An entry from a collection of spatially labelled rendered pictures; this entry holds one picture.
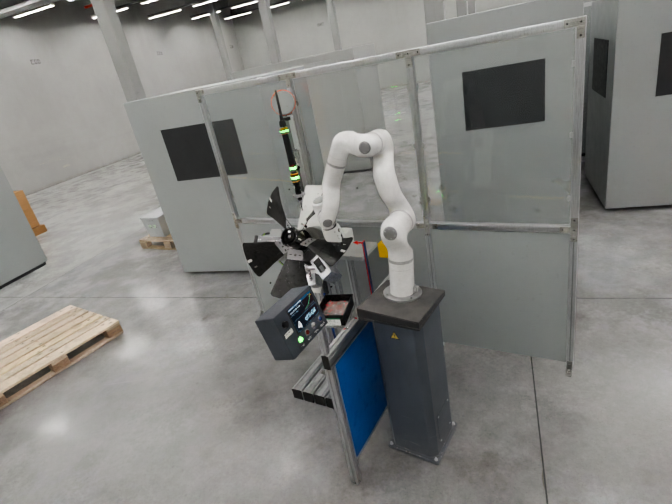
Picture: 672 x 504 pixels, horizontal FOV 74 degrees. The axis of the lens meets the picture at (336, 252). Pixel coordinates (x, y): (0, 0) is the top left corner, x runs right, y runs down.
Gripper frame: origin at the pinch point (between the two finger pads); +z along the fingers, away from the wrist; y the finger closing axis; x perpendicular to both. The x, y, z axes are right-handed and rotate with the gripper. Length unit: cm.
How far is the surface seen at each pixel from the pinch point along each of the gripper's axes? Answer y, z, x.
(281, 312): -17, -29, 67
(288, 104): 59, -47, -81
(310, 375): 51, 108, 23
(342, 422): -16, 54, 69
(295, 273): 26.8, 11.4, 12.0
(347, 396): -15, 49, 57
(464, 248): -45, 55, -62
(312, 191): 42, -1, -48
